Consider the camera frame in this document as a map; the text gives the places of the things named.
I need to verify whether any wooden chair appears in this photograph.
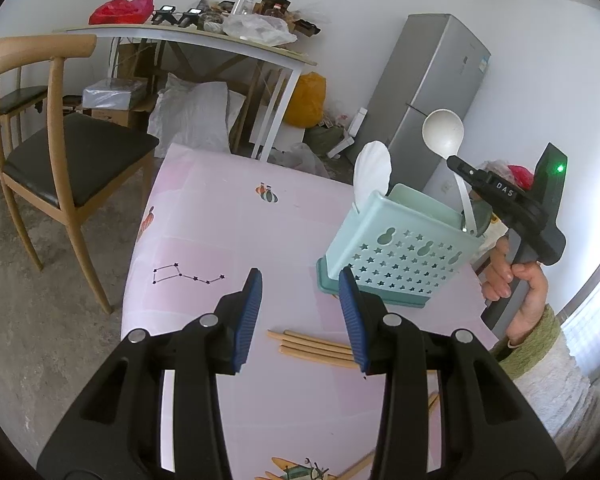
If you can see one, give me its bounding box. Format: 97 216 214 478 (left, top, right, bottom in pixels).
0 35 161 316
0 57 51 183

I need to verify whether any brown cardboard box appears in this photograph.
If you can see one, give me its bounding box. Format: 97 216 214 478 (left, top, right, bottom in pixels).
62 95 157 129

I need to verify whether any white side table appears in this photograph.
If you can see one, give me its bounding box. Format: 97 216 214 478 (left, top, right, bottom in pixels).
52 24 318 161

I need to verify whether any white plastic bag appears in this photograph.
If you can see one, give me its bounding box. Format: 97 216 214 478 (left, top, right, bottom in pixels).
222 12 298 48

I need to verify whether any olive green bag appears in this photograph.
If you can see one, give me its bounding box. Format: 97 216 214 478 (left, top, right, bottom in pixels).
305 125 351 156

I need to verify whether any red plastic bag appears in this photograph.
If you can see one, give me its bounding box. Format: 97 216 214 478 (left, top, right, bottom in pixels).
89 0 156 26

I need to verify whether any yellow plastic bag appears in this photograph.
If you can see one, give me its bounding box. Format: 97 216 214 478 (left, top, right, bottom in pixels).
282 72 327 128

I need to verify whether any person's right forearm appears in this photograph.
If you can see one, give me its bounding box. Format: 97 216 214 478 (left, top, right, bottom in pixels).
490 304 600 471

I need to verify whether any teal star-holed utensil holder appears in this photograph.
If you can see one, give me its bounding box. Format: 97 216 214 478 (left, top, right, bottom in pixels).
316 183 487 309

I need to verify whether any white woven sack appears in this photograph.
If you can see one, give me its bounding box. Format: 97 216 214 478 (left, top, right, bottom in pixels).
147 74 231 153

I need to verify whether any open cardboard box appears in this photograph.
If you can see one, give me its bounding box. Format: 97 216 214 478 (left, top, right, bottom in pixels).
290 10 326 39

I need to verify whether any translucent plastic bag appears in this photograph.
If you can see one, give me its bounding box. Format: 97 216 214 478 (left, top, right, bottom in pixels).
272 142 331 179

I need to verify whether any pink printed tablecloth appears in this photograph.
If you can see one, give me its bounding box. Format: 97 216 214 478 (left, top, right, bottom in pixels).
121 142 501 480

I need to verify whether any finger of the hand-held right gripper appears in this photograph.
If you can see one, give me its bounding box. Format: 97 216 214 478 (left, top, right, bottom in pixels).
446 155 486 189

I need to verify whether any white wide-handled scoop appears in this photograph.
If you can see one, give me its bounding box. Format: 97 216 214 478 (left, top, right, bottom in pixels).
354 141 393 211

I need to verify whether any grey plastic-wrapped box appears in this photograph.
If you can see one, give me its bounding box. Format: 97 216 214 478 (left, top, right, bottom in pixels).
82 77 148 111

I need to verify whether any white thin-handled ladle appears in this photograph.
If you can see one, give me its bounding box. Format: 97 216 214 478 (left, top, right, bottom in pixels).
422 108 481 236

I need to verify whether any white flat box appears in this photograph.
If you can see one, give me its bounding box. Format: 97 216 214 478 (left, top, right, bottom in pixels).
330 135 356 159

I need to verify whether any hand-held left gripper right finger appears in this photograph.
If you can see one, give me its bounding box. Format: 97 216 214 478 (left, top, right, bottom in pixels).
339 265 567 480

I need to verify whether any silver refrigerator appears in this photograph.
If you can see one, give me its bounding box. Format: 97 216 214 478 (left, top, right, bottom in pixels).
347 14 492 201

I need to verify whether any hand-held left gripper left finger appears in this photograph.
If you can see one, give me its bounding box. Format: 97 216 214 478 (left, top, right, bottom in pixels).
36 267 264 480

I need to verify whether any person's right hand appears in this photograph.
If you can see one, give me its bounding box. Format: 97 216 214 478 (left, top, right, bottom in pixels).
481 235 551 347

